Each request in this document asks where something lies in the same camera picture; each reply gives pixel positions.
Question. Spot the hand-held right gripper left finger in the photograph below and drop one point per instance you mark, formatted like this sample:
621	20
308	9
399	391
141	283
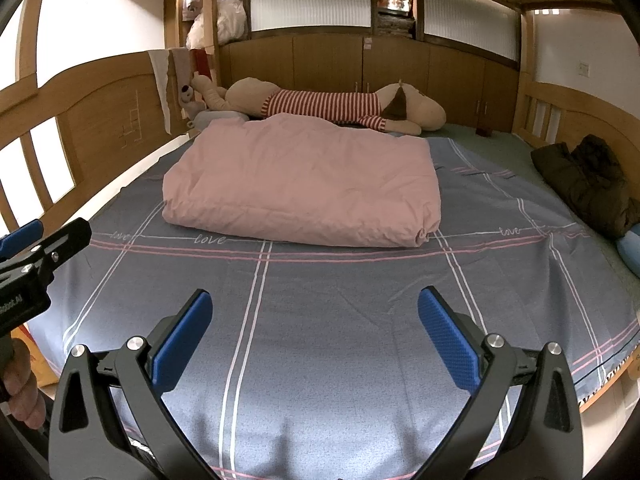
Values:
182	340

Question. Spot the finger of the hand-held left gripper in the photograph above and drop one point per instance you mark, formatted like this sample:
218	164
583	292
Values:
20	239
65	242

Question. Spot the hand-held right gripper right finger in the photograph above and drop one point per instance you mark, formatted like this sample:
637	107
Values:
450	345

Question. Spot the pink hooded jacket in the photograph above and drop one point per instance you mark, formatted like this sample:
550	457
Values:
300	180

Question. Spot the person's left hand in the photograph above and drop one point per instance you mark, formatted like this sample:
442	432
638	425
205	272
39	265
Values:
25	390

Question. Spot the blue checked bedsheet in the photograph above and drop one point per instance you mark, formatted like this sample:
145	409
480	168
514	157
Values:
325	310

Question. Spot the white hanging towel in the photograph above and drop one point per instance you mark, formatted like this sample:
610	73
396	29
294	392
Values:
161	90

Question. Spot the small white plush toy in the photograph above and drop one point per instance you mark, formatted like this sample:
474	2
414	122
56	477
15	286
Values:
187	100

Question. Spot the grey pillow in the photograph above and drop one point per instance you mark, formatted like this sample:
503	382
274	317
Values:
220	117

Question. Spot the light blue pillow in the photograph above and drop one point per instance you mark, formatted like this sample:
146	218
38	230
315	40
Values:
630	255

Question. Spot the pink hanging towel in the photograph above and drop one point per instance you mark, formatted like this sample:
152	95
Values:
180	67

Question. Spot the dark puffer jacket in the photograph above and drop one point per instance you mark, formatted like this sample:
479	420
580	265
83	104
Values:
585	180

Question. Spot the red hanging cloth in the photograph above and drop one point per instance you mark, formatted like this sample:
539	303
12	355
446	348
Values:
202	62

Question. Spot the white soft bundle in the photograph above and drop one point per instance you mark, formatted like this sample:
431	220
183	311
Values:
201	32

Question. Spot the large plush dog striped shirt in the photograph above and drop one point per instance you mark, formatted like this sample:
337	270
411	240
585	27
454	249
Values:
320	102

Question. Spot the white plastic bag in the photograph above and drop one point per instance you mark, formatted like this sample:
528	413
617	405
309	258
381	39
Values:
231	17

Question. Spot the white cabinet sticker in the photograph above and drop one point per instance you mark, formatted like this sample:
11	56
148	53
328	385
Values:
367	43

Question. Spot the stack of dark books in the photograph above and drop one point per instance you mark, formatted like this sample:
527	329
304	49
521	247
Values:
396	25

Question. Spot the frosted glass panel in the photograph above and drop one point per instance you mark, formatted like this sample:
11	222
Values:
470	17
310	2

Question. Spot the wooden bed frame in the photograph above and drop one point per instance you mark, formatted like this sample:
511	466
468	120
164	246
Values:
100	110

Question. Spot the white wall switch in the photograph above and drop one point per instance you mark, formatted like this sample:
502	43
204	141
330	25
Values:
584	67

